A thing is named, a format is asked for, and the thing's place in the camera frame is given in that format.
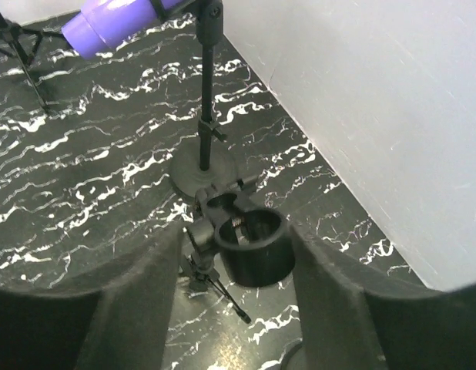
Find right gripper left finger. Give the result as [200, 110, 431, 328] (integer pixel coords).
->
[0, 224, 183, 369]

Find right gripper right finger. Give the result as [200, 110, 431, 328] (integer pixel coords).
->
[290, 227, 476, 369]

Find black round-base mic stand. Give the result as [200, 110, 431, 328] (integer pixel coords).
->
[179, 173, 304, 370]

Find purple mic round-base stand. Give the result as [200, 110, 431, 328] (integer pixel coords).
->
[169, 1, 237, 199]

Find purple microphone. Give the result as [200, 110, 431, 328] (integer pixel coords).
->
[61, 0, 193, 59]

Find black tripod mic stand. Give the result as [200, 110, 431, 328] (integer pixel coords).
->
[0, 11, 66, 112]

